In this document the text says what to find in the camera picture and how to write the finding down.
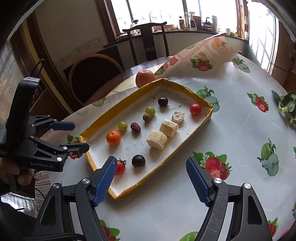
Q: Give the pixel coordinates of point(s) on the brown longan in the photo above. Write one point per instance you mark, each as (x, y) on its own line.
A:
(147, 117)

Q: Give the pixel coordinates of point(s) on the dark cherry far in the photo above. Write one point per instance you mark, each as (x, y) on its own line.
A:
(163, 101)

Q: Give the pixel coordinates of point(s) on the white thermos bottle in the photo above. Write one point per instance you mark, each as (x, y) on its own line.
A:
(214, 24)

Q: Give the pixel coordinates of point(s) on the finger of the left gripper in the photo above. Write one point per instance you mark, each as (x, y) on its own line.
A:
(43, 123)
(43, 149)

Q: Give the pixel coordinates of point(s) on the bok choy greens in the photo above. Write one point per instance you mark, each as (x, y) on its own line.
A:
(286, 105)

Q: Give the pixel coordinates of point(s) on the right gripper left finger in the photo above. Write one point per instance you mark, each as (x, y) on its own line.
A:
(54, 220)

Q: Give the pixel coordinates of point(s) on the white spray bottle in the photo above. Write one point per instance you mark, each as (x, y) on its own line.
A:
(192, 23)

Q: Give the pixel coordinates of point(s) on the dark cherry near gripper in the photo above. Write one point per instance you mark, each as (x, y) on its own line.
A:
(138, 161)

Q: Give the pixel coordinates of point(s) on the kettle on windowsill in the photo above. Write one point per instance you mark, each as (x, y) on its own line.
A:
(207, 25)

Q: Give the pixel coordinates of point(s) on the person left hand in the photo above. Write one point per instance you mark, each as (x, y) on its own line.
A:
(8, 168)

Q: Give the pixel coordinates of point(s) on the dried red jujube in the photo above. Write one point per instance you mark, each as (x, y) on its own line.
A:
(135, 127)

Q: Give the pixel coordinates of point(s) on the beige cake chunk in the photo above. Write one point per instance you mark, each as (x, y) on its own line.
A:
(178, 117)

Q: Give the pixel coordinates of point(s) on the shallow tray with yellow tape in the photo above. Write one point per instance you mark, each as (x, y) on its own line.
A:
(131, 109)

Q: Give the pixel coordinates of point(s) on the pale cake block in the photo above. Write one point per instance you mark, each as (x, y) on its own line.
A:
(157, 139)
(169, 128)

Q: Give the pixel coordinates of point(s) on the round wicker chair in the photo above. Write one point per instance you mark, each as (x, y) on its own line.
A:
(90, 74)

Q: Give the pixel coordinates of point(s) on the pale cake block near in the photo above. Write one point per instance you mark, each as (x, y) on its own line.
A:
(157, 139)

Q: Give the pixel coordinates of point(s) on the pale cake block middle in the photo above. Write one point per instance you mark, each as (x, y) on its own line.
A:
(169, 128)

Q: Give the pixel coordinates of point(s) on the red apple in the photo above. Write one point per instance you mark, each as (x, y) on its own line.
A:
(144, 77)

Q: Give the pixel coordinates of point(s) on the green grape in tray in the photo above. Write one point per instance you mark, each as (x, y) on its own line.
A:
(150, 110)

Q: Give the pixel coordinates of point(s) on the small tangerine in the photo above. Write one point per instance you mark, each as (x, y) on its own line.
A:
(113, 138)

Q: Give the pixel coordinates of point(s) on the green grape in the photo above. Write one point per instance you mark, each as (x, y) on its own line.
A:
(122, 126)
(150, 110)

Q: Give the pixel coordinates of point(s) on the dark wooden chair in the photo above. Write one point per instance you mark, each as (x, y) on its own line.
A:
(147, 40)

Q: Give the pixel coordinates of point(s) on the red cherry tomato with stem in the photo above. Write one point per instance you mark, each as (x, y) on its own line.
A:
(121, 165)

